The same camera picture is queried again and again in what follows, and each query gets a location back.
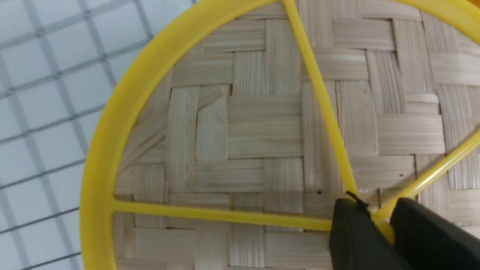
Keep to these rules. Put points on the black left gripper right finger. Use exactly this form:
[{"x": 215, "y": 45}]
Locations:
[{"x": 428, "y": 241}]

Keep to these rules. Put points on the white black grid tablecloth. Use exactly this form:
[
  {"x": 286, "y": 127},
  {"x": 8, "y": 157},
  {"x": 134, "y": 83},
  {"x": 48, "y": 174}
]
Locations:
[{"x": 60, "y": 62}]

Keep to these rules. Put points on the yellow woven bamboo steamer lid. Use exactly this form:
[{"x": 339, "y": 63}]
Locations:
[{"x": 237, "y": 129}]

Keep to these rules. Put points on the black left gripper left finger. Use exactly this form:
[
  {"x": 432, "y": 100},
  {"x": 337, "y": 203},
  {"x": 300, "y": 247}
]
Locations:
[{"x": 355, "y": 243}]

